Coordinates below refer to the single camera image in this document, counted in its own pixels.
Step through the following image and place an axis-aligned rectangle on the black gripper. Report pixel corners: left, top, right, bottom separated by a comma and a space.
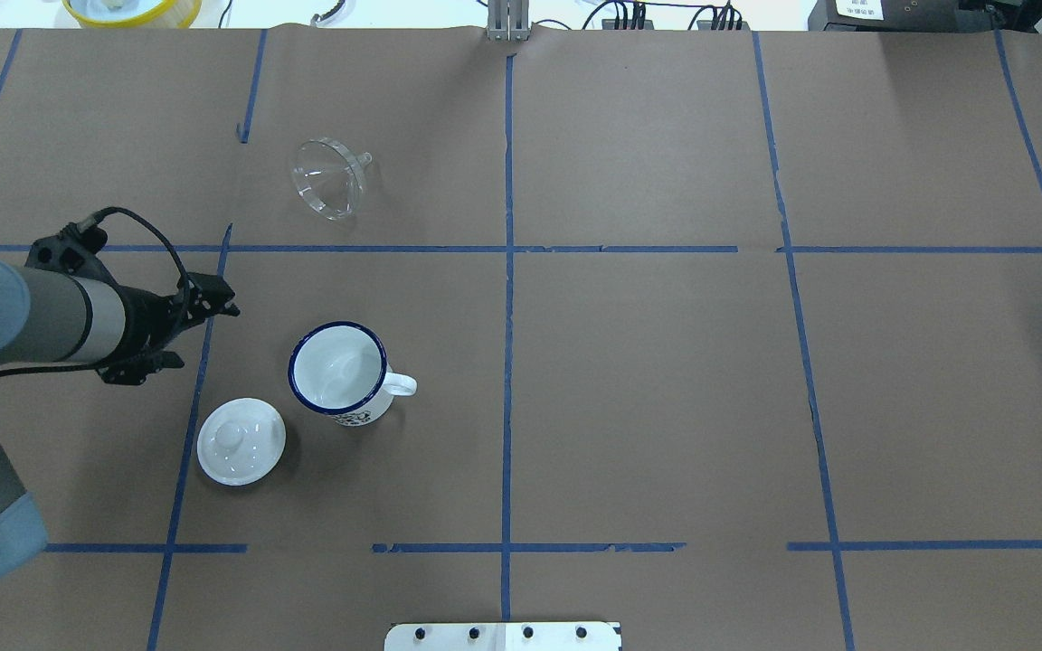
119, 275, 240, 359

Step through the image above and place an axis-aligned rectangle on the clear plastic funnel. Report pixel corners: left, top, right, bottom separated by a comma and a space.
292, 137, 374, 220

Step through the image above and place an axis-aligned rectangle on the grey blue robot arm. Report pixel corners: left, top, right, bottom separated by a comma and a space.
0, 259, 239, 578

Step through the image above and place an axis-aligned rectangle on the white mug lid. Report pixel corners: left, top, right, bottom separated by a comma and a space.
195, 397, 287, 487

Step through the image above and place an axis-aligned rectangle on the white enamel mug blue rim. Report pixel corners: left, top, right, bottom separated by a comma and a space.
287, 321, 418, 428

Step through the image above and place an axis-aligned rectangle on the yellow tape roll with bowl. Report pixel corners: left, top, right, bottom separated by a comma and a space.
61, 1, 203, 29

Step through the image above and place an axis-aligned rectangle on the black box with label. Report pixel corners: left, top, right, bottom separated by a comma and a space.
807, 1, 995, 33

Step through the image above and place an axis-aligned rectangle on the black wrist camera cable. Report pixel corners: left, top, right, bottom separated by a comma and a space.
78, 207, 193, 317

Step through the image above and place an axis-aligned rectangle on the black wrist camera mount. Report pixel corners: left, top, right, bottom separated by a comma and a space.
24, 222, 118, 286

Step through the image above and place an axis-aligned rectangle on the aluminium frame post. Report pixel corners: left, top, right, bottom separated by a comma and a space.
483, 0, 532, 42

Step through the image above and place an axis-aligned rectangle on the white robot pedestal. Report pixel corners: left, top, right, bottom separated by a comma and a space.
384, 621, 623, 650

